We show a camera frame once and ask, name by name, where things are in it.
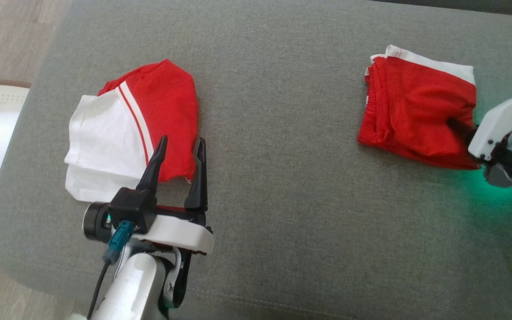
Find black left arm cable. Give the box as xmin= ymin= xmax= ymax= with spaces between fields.
xmin=87 ymin=221 xmax=135 ymax=320

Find red and white basketball jersey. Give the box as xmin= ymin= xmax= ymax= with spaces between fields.
xmin=64 ymin=59 xmax=200 ymax=203

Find grey sofa seat cushion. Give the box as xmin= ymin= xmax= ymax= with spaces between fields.
xmin=0 ymin=0 xmax=512 ymax=320

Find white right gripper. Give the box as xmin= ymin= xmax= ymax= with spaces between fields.
xmin=446 ymin=92 xmax=512 ymax=161

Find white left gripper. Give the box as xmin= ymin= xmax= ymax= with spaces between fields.
xmin=136 ymin=136 xmax=214 ymax=255

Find red shorts with white stripe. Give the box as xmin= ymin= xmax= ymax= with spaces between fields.
xmin=357 ymin=44 xmax=481 ymax=170

